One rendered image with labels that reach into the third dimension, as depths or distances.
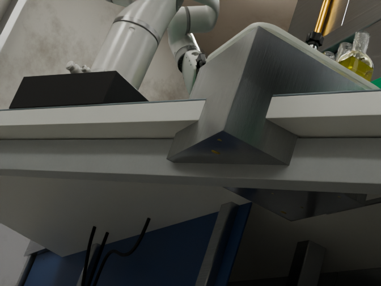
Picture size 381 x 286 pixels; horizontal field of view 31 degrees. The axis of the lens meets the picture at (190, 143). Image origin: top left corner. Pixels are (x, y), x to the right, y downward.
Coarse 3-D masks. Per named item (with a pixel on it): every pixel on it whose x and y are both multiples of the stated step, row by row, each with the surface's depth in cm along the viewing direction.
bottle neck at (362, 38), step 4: (356, 32) 136; (360, 32) 135; (364, 32) 135; (368, 32) 135; (356, 36) 135; (360, 36) 135; (364, 36) 134; (368, 36) 135; (356, 40) 135; (360, 40) 134; (364, 40) 134; (368, 40) 135; (356, 44) 134; (360, 44) 134; (364, 44) 134; (368, 44) 135; (352, 48) 135; (356, 48) 134; (360, 48) 133; (364, 48) 134; (364, 52) 133
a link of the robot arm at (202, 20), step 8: (200, 0) 179; (208, 0) 181; (216, 0) 184; (192, 8) 191; (200, 8) 191; (208, 8) 190; (216, 8) 185; (192, 16) 189; (200, 16) 190; (208, 16) 190; (216, 16) 188; (192, 24) 190; (200, 24) 190; (208, 24) 191; (192, 32) 192; (200, 32) 193
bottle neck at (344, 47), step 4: (340, 44) 141; (344, 44) 140; (348, 44) 140; (340, 48) 140; (344, 48) 140; (348, 48) 140; (340, 52) 140; (344, 52) 139; (336, 56) 141; (340, 56) 139; (336, 60) 139
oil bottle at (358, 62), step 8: (344, 56) 133; (352, 56) 130; (360, 56) 131; (368, 56) 132; (344, 64) 131; (352, 64) 130; (360, 64) 130; (368, 64) 131; (360, 72) 130; (368, 72) 131; (368, 80) 130
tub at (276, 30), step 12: (252, 24) 90; (264, 24) 89; (240, 36) 93; (288, 36) 90; (300, 48) 91; (312, 48) 91; (324, 60) 92; (348, 72) 93; (360, 84) 94; (372, 84) 94
